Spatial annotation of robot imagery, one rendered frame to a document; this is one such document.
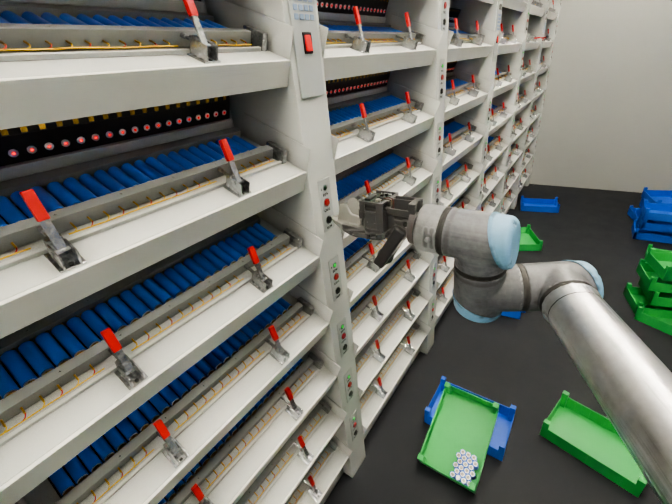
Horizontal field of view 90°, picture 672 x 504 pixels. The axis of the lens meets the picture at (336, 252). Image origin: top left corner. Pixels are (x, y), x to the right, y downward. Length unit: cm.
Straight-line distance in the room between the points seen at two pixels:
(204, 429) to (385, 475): 88
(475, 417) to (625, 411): 105
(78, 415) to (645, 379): 70
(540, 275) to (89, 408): 73
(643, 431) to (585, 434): 124
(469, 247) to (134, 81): 53
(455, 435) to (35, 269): 137
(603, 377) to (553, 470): 109
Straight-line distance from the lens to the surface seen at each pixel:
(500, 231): 59
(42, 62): 53
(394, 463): 151
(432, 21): 131
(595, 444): 173
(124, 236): 53
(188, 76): 56
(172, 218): 56
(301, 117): 70
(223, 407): 77
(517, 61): 265
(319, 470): 132
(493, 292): 66
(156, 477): 75
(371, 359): 132
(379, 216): 66
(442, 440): 152
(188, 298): 65
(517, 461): 159
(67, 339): 65
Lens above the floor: 132
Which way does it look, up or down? 28 degrees down
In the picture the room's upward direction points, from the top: 7 degrees counter-clockwise
